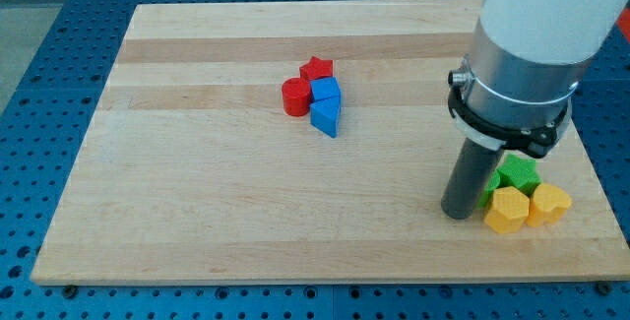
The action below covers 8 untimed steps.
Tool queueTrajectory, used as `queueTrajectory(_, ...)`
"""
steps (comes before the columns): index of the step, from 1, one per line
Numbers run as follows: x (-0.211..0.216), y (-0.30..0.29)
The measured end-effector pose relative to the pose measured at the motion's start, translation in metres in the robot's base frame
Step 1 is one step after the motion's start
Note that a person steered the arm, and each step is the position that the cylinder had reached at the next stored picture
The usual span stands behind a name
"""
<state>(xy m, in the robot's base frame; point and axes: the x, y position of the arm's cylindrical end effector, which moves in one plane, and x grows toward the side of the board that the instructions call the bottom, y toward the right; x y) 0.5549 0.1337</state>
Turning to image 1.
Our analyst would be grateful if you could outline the blue cube block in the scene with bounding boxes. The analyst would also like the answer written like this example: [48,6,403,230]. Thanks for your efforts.
[310,77,342,101]

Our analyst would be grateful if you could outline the green cylinder block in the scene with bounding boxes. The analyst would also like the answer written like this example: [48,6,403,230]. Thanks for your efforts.
[477,170,501,208]

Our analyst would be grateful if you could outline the black tool mount bracket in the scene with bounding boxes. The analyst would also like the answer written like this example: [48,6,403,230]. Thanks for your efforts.
[448,69,572,159]

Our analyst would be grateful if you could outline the yellow heart block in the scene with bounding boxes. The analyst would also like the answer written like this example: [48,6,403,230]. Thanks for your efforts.
[526,183,573,227]

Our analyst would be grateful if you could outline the green star block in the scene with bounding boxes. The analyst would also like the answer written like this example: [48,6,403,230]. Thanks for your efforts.
[497,154,541,196]

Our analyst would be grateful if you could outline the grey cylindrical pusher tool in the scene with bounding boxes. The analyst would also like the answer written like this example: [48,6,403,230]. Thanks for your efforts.
[441,139,503,220]

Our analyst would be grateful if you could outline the yellow pentagon block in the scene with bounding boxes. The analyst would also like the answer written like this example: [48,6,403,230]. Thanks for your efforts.
[483,186,530,234]

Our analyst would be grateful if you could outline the blue triangular block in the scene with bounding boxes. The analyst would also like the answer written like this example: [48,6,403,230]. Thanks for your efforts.
[310,96,341,138]

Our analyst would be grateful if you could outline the red cylinder block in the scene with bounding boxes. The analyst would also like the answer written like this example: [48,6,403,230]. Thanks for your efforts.
[282,78,312,117]

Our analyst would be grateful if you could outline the wooden board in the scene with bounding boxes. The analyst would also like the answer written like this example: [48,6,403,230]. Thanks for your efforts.
[31,0,629,286]

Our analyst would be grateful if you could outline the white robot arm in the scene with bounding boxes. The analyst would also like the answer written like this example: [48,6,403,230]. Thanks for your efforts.
[464,0,628,129]

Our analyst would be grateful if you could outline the red star block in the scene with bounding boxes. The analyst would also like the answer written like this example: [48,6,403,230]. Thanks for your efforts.
[299,56,334,81]

